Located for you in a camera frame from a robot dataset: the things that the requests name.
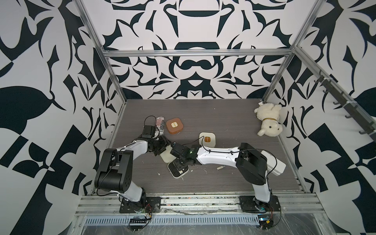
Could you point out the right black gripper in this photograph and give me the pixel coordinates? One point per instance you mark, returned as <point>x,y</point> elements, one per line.
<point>179,166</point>

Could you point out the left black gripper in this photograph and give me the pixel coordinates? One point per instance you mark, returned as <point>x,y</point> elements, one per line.
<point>164,142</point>

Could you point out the cream nail kit case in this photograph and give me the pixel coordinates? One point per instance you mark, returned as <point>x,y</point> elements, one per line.
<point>173,164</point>
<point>207,139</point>

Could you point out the brown nail kit case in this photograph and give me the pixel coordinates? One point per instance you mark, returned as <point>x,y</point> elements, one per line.
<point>174,126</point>

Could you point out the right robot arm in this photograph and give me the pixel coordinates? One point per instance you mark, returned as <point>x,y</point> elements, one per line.
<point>250,162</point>

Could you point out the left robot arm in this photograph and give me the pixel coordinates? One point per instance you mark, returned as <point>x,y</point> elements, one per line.
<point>116,166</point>

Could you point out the crushed flag print can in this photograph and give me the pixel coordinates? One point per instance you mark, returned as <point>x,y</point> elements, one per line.
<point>160,124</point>

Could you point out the white box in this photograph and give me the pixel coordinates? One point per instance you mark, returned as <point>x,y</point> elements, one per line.
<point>274,165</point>

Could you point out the white teddy bear plush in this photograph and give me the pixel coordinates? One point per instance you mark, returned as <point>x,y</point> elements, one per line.
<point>269,115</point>

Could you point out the right circuit board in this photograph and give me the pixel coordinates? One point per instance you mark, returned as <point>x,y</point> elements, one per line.
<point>265,222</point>

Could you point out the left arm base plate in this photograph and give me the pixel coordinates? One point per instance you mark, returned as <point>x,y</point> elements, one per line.
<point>145,205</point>

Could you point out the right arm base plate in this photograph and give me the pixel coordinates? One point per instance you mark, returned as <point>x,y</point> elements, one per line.
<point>251,205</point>

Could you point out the wall hook rail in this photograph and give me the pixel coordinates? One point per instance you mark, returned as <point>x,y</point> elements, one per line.
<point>343,100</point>

